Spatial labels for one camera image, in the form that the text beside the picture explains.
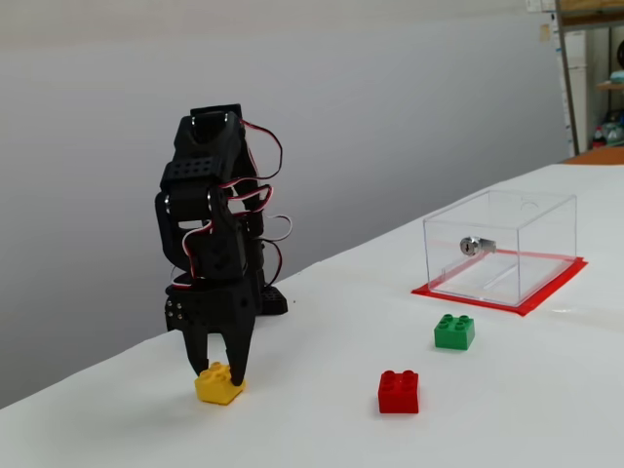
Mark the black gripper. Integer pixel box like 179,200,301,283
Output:
165,221,257,389

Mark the yellow lego brick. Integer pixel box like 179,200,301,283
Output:
193,361,249,406

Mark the red lego brick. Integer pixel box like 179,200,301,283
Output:
377,369,420,415

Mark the green lego brick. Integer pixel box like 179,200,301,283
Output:
433,313,476,351

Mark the silver box lock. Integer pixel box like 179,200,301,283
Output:
458,235,497,257

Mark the transparent plastic box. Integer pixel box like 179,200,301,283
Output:
422,188,578,308

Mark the orange wooden tabletop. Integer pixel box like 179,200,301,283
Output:
560,147,624,166

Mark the metal shelf rack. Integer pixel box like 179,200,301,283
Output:
554,0,624,157

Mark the red white black servo wire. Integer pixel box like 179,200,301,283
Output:
171,221,215,289
221,119,293,289

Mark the red tape frame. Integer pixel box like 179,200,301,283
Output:
410,248,590,319

